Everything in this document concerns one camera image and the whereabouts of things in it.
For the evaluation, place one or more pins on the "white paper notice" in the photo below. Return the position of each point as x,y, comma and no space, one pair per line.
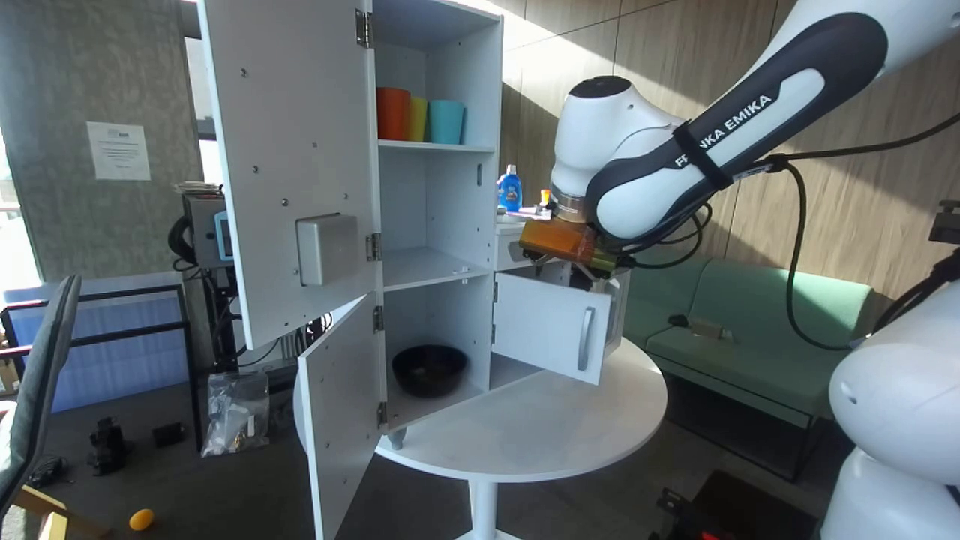
119,152

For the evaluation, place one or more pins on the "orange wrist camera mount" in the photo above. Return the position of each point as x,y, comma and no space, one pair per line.
564,240

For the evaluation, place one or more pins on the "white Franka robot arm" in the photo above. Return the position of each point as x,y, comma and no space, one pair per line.
640,130

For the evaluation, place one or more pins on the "white door with grey swoosh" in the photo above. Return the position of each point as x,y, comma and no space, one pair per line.
341,422

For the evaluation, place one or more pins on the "small yellow toy cup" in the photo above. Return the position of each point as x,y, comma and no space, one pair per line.
547,198

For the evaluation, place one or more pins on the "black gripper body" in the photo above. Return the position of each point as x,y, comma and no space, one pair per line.
604,278

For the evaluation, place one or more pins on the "round white pedestal table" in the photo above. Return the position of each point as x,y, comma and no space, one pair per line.
558,422

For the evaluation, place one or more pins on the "black floor case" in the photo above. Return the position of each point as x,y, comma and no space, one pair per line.
739,510

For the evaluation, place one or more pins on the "orange ball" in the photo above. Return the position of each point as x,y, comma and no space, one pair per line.
142,521

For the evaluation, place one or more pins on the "white toy kitchen cabinet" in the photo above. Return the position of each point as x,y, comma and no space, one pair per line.
438,198

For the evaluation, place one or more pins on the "black block gadget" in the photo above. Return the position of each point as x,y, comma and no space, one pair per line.
107,449

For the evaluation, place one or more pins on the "small black flat gadget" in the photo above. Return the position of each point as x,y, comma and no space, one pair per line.
169,434

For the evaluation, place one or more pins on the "clear plastic bag with parts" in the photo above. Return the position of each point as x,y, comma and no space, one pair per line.
234,415

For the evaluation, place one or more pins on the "wooden frame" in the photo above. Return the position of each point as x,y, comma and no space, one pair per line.
40,514

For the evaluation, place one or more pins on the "equipment cart with screen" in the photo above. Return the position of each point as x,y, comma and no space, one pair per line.
206,240

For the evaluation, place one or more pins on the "small white cabinet door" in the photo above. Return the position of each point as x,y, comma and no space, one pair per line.
541,319

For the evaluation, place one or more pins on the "blue panel with dark frame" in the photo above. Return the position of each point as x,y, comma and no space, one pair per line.
122,348

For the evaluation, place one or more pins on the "yellow cup in cabinet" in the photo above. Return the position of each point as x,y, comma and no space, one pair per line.
418,121

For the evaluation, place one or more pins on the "teal cup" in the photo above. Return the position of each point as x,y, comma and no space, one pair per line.
449,121

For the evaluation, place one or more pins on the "black bowl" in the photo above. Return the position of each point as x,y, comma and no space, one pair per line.
430,371

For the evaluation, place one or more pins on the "orange cup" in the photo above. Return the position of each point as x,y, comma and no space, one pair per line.
395,111

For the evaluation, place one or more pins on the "white oven door with window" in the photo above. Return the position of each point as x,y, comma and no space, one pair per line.
613,314

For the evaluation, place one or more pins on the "blue bottle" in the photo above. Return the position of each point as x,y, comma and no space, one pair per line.
508,193

